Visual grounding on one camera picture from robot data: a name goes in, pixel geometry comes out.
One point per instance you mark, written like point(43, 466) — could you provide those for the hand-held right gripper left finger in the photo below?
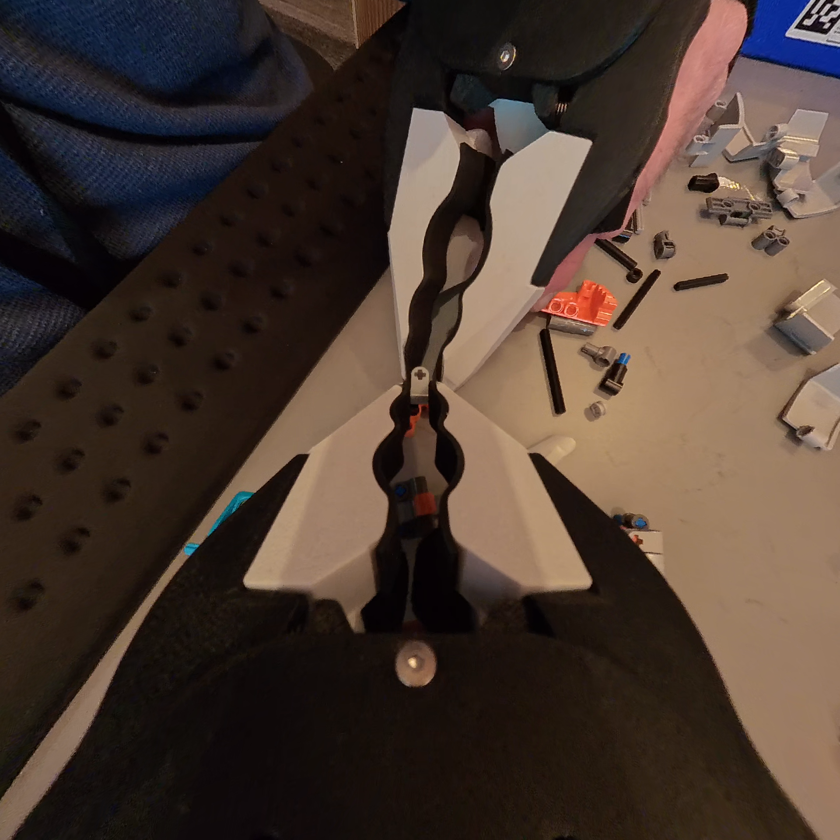
point(315, 525)

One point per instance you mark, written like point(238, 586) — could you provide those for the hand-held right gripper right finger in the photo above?
point(518, 525)

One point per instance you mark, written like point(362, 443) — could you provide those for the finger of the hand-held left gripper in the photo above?
point(531, 210)
point(420, 177)

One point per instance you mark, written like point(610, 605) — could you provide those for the grey connector with blue pin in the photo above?
point(407, 489)

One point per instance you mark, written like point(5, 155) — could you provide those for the light grey axle connector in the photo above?
point(420, 380)

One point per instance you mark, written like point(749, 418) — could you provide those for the black connector with blue pin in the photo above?
point(615, 374)

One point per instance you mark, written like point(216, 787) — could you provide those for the person's left hand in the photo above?
point(709, 79)

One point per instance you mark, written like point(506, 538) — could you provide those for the white pointed panel piece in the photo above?
point(554, 448)

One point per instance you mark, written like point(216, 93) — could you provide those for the blue plastic tool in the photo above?
point(223, 518)

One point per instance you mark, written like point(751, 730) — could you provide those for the orange wedge piece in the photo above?
point(581, 305)

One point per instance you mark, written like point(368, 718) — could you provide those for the small grey bush piece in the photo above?
point(597, 409)

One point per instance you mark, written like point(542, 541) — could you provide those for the grey angled panel piece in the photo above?
point(718, 134)

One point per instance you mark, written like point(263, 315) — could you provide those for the black axle pin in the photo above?
point(552, 371)

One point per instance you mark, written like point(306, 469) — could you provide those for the blue plastic bin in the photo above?
point(768, 33)

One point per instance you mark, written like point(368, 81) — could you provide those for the scattered small black grey pieces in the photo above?
point(701, 282)

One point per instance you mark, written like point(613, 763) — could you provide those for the grey block piece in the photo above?
point(810, 321)
point(787, 134)

